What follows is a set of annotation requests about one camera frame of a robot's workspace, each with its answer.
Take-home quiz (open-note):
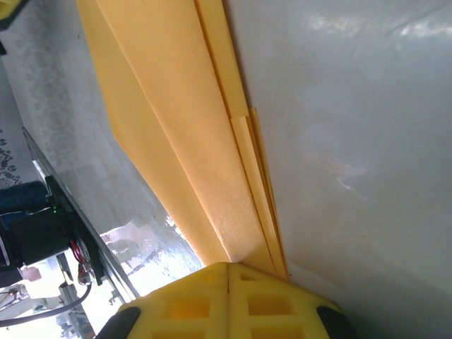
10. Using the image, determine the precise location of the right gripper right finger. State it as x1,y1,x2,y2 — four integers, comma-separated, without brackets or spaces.
229,263,359,339

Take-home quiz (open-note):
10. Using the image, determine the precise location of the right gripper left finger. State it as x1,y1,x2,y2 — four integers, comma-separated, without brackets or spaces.
100,261,231,339

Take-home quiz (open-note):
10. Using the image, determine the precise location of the orange cloth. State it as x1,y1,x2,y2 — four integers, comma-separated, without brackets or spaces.
76,0,294,282

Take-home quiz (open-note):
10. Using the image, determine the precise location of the aluminium rail under arm bases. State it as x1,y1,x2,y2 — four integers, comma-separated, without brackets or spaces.
21,126,141,305

